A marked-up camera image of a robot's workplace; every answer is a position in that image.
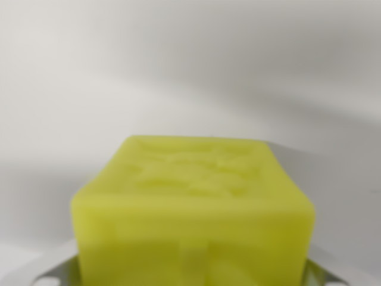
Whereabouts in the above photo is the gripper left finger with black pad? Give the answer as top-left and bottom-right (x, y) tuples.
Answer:
(32, 255), (85, 286)

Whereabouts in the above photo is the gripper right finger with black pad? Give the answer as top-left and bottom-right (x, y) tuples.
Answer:
(301, 257), (351, 286)

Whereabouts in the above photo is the yellow cube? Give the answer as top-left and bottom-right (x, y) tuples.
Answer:
(70, 134), (316, 286)

